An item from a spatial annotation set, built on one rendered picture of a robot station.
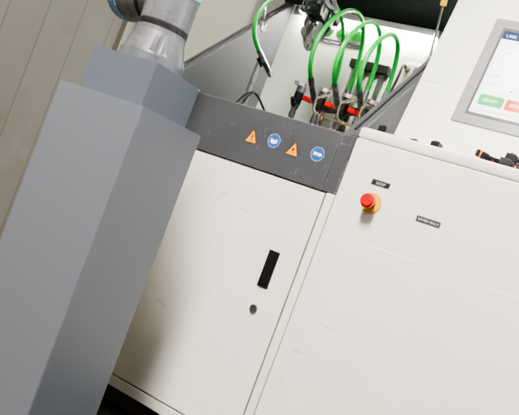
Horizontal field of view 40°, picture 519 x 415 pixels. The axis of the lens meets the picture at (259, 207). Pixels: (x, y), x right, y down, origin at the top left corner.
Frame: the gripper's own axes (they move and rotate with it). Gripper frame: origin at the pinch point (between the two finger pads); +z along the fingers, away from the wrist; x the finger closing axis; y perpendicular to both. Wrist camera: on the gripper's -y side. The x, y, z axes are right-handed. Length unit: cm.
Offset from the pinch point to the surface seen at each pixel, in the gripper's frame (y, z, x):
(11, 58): -34, 26, -168
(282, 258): 22, 62, 27
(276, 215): 22, 52, 21
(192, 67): 10.7, 17.4, -31.0
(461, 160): 22, 25, 62
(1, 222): -65, 102, -169
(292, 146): 21.7, 33.4, 18.3
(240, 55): -11.3, 4.5, -31.0
